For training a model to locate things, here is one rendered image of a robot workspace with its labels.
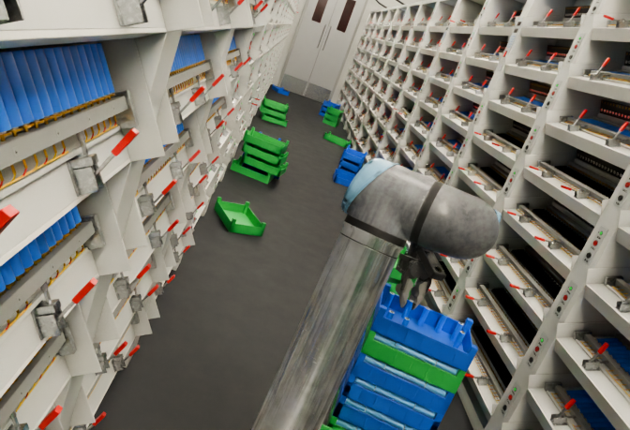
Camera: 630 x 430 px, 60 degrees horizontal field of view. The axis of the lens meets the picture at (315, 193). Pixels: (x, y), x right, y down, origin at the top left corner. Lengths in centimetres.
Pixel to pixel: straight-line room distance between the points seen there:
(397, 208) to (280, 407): 39
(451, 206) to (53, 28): 66
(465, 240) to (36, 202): 65
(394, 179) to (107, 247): 47
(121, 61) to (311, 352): 55
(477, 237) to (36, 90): 69
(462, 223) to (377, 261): 15
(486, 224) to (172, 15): 59
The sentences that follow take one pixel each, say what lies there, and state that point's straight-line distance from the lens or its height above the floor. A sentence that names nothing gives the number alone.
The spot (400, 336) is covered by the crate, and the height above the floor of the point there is 42.
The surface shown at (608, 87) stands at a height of 131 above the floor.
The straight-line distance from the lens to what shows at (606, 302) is 176.
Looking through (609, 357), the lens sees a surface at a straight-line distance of 182.
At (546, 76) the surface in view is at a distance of 260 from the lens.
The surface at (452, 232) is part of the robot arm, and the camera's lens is 93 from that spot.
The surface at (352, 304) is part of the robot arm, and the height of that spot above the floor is 74.
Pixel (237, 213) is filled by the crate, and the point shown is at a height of 0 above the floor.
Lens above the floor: 114
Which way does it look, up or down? 16 degrees down
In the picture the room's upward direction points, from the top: 21 degrees clockwise
